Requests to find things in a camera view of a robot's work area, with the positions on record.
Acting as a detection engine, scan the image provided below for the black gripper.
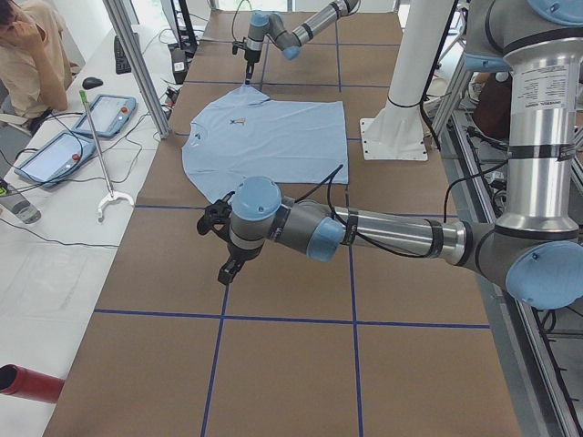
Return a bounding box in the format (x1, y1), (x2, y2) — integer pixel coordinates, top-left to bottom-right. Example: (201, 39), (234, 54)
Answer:
(218, 237), (260, 285)
(244, 46), (260, 85)

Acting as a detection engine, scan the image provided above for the light blue t-shirt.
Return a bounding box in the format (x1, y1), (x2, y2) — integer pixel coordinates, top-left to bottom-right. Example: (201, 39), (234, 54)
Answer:
(181, 86), (349, 202)

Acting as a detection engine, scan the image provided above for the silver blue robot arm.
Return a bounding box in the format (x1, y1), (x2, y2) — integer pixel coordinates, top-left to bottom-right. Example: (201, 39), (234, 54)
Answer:
(232, 0), (360, 85)
(199, 1), (582, 310)

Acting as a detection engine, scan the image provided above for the reacher grabber stick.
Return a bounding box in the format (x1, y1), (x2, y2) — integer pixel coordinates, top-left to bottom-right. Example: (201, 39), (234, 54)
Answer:
(79, 90), (135, 222)

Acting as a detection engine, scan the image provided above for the black keyboard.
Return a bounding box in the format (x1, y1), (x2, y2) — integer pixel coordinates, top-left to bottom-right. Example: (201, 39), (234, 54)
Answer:
(113, 36), (131, 75)

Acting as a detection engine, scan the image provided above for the upper teach pendant tablet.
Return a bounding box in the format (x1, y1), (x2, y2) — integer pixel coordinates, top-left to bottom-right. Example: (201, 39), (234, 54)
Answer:
(88, 94), (137, 139)

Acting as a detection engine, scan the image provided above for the teach pendant tablet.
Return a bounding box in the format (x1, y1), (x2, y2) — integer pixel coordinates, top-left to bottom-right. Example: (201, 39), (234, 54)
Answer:
(88, 94), (137, 139)
(15, 131), (96, 187)

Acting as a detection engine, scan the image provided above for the black computer mouse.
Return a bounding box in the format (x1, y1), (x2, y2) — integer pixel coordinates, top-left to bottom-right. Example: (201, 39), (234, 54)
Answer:
(82, 76), (104, 90)

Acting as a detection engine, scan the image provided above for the lower teach pendant tablet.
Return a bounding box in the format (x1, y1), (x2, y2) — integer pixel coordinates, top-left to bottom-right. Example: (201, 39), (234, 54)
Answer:
(15, 131), (96, 187)

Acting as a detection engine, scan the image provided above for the seated person beige shirt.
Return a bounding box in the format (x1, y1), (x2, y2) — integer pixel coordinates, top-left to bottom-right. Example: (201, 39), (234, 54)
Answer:
(1, 1), (73, 134)

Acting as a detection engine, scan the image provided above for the clear water bottle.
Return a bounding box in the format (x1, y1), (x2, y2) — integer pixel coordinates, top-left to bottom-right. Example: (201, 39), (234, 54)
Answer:
(1, 179), (42, 224)

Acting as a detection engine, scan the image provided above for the red cylinder bottle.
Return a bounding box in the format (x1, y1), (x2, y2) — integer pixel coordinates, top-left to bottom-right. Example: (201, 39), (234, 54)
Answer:
(1, 364), (65, 404)

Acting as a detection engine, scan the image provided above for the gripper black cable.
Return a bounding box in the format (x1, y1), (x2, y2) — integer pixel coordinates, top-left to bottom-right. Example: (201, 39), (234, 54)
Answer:
(291, 163), (438, 259)

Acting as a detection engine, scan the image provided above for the aluminium frame post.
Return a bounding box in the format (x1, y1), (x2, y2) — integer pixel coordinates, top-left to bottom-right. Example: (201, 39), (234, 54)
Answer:
(103, 0), (170, 139)

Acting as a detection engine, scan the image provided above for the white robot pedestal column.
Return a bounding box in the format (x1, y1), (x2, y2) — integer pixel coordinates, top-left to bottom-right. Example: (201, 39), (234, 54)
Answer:
(361, 0), (456, 161)

